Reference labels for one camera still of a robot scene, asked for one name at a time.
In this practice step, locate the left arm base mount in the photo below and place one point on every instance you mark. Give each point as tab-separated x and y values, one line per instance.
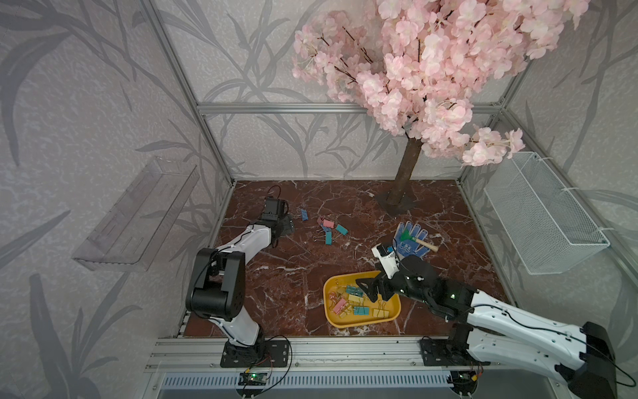
267	352

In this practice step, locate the small olive yellow binder clip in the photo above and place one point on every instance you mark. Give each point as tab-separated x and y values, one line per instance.
380	314

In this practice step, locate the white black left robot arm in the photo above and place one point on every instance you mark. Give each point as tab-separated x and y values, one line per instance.
218	282

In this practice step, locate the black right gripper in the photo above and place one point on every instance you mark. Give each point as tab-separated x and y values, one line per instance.
381	281

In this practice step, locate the aluminium front rail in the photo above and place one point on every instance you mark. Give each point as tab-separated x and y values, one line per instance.
374	353

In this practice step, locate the grey metal tree base plate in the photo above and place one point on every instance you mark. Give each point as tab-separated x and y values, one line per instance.
404	205

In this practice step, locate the clear acrylic wall shelf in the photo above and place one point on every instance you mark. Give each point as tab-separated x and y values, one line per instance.
133	231

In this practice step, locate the white wire mesh basket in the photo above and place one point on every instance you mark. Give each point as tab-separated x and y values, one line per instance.
550	230

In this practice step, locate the yellow plastic storage tray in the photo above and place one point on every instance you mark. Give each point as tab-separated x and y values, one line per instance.
335	289

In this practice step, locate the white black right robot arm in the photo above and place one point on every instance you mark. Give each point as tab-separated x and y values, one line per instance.
488	330

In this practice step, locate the blue dotted white work glove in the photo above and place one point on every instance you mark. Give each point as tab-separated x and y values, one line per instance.
407	248

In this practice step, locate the artificial pink cherry blossom tree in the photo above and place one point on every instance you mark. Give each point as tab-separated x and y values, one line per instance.
415	66

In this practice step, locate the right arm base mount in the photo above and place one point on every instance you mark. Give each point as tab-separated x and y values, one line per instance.
450	351

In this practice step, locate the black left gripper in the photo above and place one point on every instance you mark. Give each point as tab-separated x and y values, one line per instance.
288	224

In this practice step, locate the left green circuit board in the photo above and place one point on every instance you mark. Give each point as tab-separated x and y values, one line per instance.
256	379

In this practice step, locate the right circuit board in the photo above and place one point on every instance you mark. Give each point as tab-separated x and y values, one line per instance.
463	384

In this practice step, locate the large teal binder clip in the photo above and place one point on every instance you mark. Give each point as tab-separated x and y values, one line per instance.
341	229

